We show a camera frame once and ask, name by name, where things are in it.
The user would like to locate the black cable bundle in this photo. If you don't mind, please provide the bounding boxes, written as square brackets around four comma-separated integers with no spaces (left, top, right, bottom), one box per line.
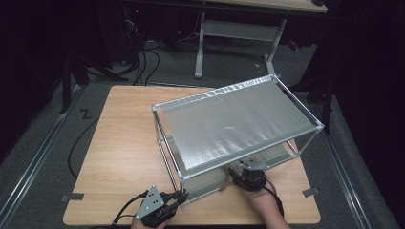
[122,18,161,87]

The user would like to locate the person's right hand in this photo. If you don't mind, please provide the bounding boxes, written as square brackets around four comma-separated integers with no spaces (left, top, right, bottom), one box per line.
[244,185,282,215]

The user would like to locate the grey tape strip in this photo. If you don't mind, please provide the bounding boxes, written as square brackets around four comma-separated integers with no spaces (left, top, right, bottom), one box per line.
[60,192,85,202]
[301,187,320,198]

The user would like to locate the black computer tower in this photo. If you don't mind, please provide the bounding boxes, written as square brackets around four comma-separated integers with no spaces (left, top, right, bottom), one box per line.
[122,6,144,65]

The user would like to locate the black floor cable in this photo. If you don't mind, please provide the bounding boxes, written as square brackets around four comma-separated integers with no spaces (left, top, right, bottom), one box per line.
[67,116,100,179]

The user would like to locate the white-legged desk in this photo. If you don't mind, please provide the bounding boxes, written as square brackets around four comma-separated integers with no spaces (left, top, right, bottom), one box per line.
[194,0,329,85]

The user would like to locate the person's left hand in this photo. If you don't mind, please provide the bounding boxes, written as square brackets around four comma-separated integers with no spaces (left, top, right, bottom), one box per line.
[130,219,172,229]

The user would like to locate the right hand-held gripper cable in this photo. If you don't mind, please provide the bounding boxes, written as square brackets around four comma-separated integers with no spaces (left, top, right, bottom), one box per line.
[266,177,286,218]

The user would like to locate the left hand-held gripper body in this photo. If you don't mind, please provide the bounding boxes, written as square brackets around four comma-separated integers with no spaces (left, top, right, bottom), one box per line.
[135,184,180,229]

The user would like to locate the black stand leg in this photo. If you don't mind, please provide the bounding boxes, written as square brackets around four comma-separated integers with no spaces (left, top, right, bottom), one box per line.
[286,73,337,135]
[58,55,128,115]

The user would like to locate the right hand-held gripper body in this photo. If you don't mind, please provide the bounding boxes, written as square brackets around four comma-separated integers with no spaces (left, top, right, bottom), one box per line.
[231,156,272,193]

